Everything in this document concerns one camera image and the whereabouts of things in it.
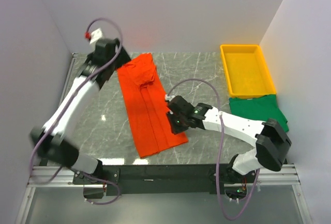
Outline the folded green t shirt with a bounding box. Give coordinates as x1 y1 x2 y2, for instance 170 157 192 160
229 94 289 132

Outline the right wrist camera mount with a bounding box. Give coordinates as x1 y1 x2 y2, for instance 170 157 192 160
164 94 175 102

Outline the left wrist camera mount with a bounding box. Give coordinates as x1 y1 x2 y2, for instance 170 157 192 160
84 28 103 45

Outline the black base beam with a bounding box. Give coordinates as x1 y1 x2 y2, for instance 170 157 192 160
72 163 255 195

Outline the yellow plastic bin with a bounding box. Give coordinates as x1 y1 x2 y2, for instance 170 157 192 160
220 44 276 99

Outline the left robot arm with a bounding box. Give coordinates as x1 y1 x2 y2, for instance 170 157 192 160
29 38 131 184

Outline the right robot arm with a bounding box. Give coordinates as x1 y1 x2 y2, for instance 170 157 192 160
165 95 292 184

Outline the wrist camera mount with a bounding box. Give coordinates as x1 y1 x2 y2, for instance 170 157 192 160
84 28 103 45
164 94 175 102

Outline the orange t shirt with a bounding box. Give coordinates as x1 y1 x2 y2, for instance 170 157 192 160
117 53 188 158

